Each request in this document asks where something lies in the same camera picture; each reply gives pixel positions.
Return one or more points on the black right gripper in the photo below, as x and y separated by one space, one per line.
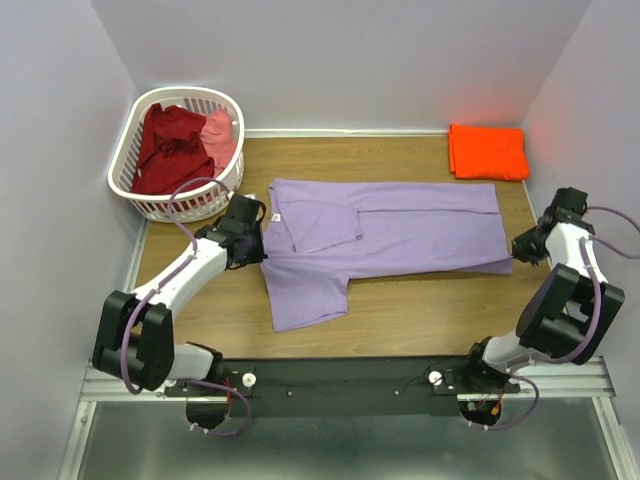
530 246

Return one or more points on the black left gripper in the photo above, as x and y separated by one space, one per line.
259 254

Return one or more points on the lavender t shirt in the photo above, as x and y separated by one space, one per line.
323 235

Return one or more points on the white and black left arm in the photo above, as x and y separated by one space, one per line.
135 338

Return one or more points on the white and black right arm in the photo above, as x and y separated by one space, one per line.
569 314

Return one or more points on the folded orange t shirt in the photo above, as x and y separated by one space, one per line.
487 153

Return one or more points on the white plastic laundry basket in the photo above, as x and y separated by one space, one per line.
197 199

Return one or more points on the dark red t shirt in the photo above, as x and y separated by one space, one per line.
171 151

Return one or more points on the pink t shirt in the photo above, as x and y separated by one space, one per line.
218 140

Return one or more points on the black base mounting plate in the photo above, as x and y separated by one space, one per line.
361 386

